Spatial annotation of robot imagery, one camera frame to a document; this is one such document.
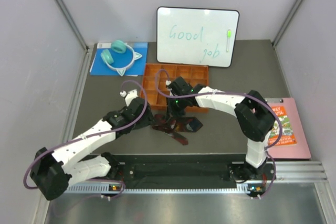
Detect orange treehouse book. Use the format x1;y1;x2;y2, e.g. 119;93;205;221
268;106;297;146

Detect green whiteboard marker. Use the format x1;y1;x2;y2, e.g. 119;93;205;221
226;29;232;52

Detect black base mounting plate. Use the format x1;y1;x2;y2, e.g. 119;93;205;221
104;153;276;183

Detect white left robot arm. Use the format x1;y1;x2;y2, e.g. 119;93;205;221
28;96;154;201

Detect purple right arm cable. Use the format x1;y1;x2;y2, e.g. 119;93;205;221
154;69;284;200

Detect grey slotted cable duct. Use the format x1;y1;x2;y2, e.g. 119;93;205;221
65;183;261;194

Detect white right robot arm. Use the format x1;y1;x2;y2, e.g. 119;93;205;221
165;77;276;180

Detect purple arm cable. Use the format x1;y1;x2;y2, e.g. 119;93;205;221
23;80;149;200
154;69;284;200

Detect white dry-erase board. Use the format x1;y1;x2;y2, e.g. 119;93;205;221
156;6;240;68

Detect orange wooden compartment tray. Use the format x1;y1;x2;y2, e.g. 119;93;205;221
142;63;209;111

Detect blue folder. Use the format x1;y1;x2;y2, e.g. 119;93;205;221
90;40;148;77

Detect red patterned necktie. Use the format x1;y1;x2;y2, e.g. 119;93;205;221
152;114;203;145

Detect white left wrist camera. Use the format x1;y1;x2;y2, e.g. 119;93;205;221
120;89;138;106

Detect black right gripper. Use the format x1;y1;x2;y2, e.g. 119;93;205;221
165;95;188;124

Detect pink clipboard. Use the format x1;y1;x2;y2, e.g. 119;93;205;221
267;98;311;159

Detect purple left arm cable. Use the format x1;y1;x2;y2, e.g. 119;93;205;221
23;80;149;200

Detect teal cat-ear headphones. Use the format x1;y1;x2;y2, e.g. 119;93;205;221
99;40;143;77

